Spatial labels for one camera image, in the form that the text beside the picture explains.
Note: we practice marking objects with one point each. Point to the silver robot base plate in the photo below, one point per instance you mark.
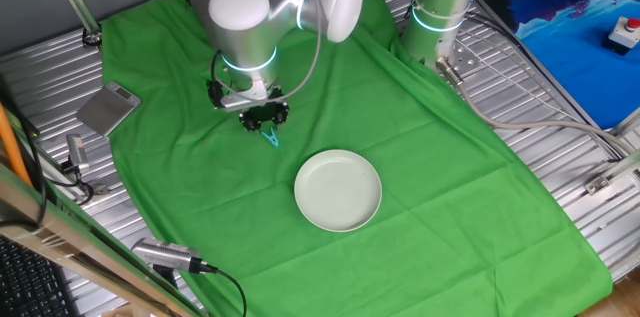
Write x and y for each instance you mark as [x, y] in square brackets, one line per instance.
[467, 59]

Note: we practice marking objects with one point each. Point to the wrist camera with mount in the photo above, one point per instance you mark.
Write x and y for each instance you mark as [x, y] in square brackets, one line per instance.
[240, 101]

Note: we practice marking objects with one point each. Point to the silver digital kitchen scale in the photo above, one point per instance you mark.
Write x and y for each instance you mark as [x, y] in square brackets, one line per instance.
[105, 109]

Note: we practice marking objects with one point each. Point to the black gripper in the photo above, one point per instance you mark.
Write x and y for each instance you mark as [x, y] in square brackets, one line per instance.
[272, 107]

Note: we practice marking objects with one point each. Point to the white round bowl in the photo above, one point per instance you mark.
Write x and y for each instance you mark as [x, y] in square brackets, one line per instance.
[337, 192]

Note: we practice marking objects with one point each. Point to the aluminium profile with bracket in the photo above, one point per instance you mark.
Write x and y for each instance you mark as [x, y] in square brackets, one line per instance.
[620, 169]

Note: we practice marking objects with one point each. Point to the emergency stop button box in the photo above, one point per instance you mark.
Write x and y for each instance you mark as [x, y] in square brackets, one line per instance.
[622, 34]

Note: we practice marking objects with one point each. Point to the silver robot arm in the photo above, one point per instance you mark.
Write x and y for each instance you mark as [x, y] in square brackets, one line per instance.
[240, 32]

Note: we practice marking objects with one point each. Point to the blue patterned mat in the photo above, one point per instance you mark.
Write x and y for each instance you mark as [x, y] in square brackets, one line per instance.
[575, 82]

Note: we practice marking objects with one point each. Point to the green cloth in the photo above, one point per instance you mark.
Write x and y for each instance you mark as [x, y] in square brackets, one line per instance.
[400, 157]

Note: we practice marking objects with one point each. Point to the metal camera mount arm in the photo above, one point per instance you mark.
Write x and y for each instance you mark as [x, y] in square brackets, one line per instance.
[101, 189]

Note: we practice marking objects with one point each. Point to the orange pole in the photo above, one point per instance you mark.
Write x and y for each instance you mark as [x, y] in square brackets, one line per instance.
[12, 152]

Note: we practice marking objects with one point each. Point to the wooden frame beam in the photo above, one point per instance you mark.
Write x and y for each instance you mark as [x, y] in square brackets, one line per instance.
[75, 252]

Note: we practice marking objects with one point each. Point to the blue plastic clothespin clamp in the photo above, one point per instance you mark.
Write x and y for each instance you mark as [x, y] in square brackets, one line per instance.
[273, 141]

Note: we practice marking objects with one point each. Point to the black camera stand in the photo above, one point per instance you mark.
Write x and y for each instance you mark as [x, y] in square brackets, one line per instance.
[165, 274]

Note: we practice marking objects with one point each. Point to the black keyboard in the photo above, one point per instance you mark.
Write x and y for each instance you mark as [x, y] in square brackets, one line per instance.
[30, 287]

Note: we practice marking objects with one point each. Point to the silver exterior camera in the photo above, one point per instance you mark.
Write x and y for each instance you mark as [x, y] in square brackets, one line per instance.
[165, 254]
[77, 152]

